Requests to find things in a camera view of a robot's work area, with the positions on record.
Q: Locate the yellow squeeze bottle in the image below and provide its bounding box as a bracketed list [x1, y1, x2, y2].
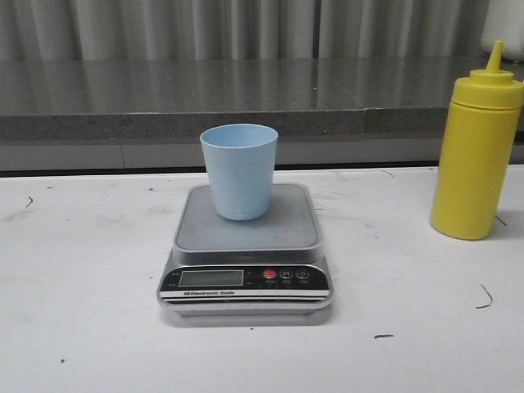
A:
[431, 40, 523, 241]

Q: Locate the white pleated curtain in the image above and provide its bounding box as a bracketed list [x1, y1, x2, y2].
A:
[1, 1, 488, 61]

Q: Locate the light blue plastic cup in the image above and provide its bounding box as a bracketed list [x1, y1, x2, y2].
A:
[200, 124, 278, 220]

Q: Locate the silver electronic kitchen scale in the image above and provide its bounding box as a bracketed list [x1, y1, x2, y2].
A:
[157, 183, 334, 327]

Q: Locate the white object on counter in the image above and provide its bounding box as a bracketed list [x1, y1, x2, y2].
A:
[481, 0, 523, 63]

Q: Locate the grey stone counter ledge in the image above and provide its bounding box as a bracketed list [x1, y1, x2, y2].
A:
[0, 56, 524, 172]

